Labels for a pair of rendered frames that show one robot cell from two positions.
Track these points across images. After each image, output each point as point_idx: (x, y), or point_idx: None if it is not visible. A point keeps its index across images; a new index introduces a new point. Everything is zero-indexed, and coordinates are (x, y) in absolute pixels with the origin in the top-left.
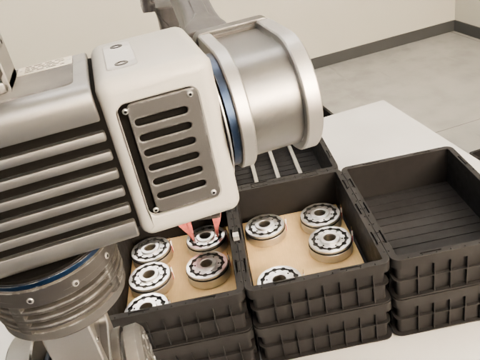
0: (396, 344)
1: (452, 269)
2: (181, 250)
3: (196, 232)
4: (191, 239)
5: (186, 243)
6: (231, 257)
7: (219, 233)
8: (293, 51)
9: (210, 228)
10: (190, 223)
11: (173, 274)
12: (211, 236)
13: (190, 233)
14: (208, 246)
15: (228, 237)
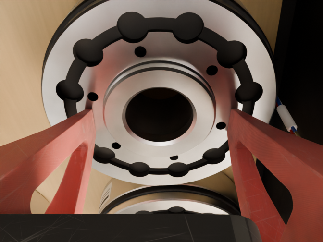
0: None
1: None
2: (24, 75)
3: (86, 43)
4: (76, 109)
5: (26, 21)
6: (255, 156)
7: (243, 87)
8: None
9: (189, 44)
10: (55, 168)
11: (45, 189)
12: (198, 139)
13: (81, 213)
14: (177, 164)
15: (275, 29)
